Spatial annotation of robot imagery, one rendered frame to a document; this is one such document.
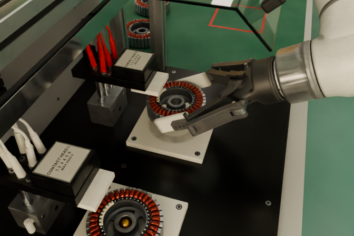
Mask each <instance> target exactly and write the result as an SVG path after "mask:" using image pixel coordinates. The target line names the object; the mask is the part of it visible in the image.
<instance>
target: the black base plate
mask: <svg viewBox="0 0 354 236"><path fill-rule="evenodd" d="M158 72H163V73H168V74H169V78H168V80H167V82H169V81H172V82H173V81H176V80H179V79H182V78H185V77H189V76H192V75H196V74H200V73H202V72H197V71H191V70H185V69H182V68H176V67H170V66H166V67H165V69H164V71H159V69H158ZM227 87H228V86H227V85H222V84H217V83H215V84H212V83H211V86H208V87H204V88H201V90H202V91H203V93H204V94H205V98H206V103H205V104H207V103H209V102H211V101H212V100H214V99H215V98H217V97H219V94H220V93H221V92H222V91H224V90H226V88H227ZM96 90H97V88H96V82H95V81H89V80H85V82H84V83H83V84H82V85H81V86H80V88H79V89H78V90H77V91H76V92H75V94H74V95H73V96H72V97H71V98H70V100H69V101H68V102H67V103H66V104H65V106H64V107H63V108H62V109H61V111H60V112H59V113H58V115H57V116H56V117H55V118H54V119H53V121H52V122H51V123H50V124H49V125H48V127H47V128H46V129H45V130H44V131H43V133H42V134H41V135H40V136H39V138H40V140H41V141H42V143H43V144H46V145H51V144H52V142H53V141H54V140H55V139H57V140H61V141H65V142H70V143H74V144H78V145H82V146H86V147H88V148H93V149H95V150H96V154H97V158H100V161H101V167H100V169H103V170H107V171H111V172H114V174H115V177H114V179H113V181H112V182H113V183H117V184H120V185H124V186H128V187H131V188H136V189H142V191H143V190H144V191H146V192H150V193H154V194H157V195H161V196H165V197H168V198H172V199H176V200H179V201H183V202H187V203H188V209H187V211H186V214H185V217H184V220H183V223H182V226H181V230H180V233H179V236H278V226H279V216H280V205H281V196H282V185H283V175H284V165H285V159H286V148H287V138H288V128H289V118H290V108H291V103H289V102H288V101H287V100H285V101H283V102H279V103H273V104H268V105H264V104H262V103H260V102H257V101H255V102H253V103H251V104H249V105H247V108H246V111H247V113H248V116H247V117H245V118H242V119H237V120H233V121H231V122H228V123H226V124H223V125H221V126H218V127H216V128H214V129H213V131H212V134H211V137H210V140H209V144H208V147H207V150H206V153H205V156H204V159H203V162H202V164H200V163H196V162H192V161H188V160H183V159H179V158H175V157H172V156H168V155H163V154H159V153H155V152H151V151H146V150H142V149H138V148H135V147H131V146H127V145H126V140H127V139H128V137H129V136H130V134H131V132H132V130H133V128H134V127H135V125H136V123H137V121H138V119H139V118H140V116H141V114H142V112H143V111H144V109H145V107H146V97H147V94H142V93H137V92H132V91H131V89H130V88H126V96H127V106H126V108H125V109H124V111H123V112H122V114H121V115H120V117H119V119H118V120H117V122H116V123H115V125H114V126H113V127H110V126H106V125H102V124H97V123H93V122H91V118H90V114H89V109H88V106H87V102H88V101H89V99H90V98H91V97H92V96H93V94H94V93H95V92H96ZM17 195H18V190H17V189H15V188H11V187H9V186H5V185H2V184H0V236H73V235H74V233H75V231H76V229H77V228H78V226H79V224H80V223H81V221H82V219H83V217H84V215H85V214H86V212H87V210H86V209H82V208H79V207H76V206H73V205H70V204H65V205H64V206H63V208H62V210H61V211H60V213H59V214H58V216H57V218H56V219H55V221H54V222H53V224H52V226H51V227H50V229H49V230H48V232H47V234H42V233H39V232H35V233H34V234H30V233H29V232H28V231H27V229H26V228H23V227H20V226H18V224H17V222H16V221H15V219H14V217H13V216H12V214H11V212H10V210H9V209H8V206H9V205H10V204H11V202H12V201H13V200H14V198H15V197H16V196H17Z"/></svg>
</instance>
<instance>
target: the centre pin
mask: <svg viewBox="0 0 354 236"><path fill-rule="evenodd" d="M131 224H132V221H131V220H130V219H123V220H122V221H121V222H120V224H119V226H120V227H121V228H124V229H126V228H128V227H130V226H131Z"/></svg>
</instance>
